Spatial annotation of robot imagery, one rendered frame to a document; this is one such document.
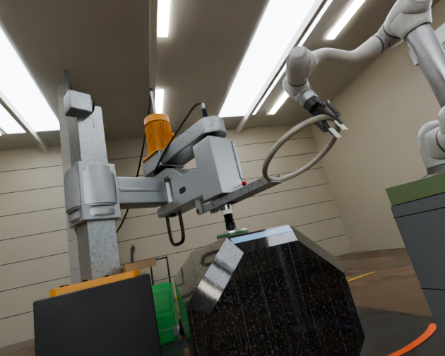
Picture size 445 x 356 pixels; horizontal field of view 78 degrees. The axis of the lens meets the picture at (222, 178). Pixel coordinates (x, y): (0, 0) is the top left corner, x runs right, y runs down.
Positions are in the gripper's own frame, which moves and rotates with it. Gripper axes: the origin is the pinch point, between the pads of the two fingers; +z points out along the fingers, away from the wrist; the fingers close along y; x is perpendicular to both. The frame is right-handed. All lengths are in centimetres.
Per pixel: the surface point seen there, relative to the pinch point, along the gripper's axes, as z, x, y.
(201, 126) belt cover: -74, 20, 58
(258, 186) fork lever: -12, 14, 52
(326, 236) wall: -71, -492, 474
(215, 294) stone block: 34, 67, 51
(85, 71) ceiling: -392, 40, 205
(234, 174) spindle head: -38, 8, 71
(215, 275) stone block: 27, 64, 51
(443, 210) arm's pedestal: 50, -21, 3
